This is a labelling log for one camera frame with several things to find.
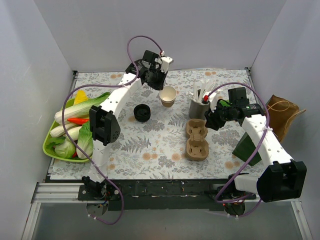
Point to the white daikon radish toy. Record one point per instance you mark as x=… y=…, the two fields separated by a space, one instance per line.
x=59 y=130

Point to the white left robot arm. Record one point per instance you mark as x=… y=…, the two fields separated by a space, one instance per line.
x=106 y=129

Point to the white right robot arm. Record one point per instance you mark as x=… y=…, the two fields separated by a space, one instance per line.
x=283 y=177

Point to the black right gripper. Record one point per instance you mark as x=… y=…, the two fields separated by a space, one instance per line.
x=213 y=120

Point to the floral patterned table mat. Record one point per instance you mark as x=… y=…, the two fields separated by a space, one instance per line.
x=156 y=149

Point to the brown paper coffee cup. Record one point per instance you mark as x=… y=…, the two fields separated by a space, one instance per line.
x=168 y=96

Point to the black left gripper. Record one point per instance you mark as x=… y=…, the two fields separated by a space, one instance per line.
x=157 y=81

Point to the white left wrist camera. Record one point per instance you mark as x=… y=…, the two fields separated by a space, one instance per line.
x=163 y=63

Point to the round green cabbage toy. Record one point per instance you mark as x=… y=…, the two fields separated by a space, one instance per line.
x=65 y=150

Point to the large napa cabbage toy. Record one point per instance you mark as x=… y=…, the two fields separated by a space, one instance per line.
x=82 y=109

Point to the aluminium frame rail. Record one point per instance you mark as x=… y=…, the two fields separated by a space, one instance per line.
x=56 y=193

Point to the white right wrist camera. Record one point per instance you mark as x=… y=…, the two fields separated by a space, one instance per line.
x=210 y=100

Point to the black lid stack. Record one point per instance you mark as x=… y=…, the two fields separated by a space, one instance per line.
x=142 y=113

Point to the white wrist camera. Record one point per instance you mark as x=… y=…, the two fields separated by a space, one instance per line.
x=210 y=100
x=163 y=63

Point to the green leafy lettuce toy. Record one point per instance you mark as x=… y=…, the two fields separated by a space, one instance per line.
x=85 y=139

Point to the grey straw holder cup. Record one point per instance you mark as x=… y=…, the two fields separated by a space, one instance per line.
x=197 y=110

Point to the dark green paper bag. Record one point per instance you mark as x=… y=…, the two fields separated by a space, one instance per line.
x=244 y=148

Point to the green plastic vegetable tray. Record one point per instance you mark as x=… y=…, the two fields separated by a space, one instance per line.
x=70 y=138

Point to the orange carrot toy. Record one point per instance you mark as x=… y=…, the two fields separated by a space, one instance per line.
x=78 y=121

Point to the brown cardboard cup carrier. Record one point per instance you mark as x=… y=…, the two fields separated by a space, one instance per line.
x=197 y=148

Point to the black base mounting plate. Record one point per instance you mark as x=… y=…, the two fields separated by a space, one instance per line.
x=154 y=194

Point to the yellow corn toy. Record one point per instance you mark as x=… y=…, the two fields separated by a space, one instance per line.
x=80 y=97

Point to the brown paper bag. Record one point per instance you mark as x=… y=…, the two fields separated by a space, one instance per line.
x=282 y=114

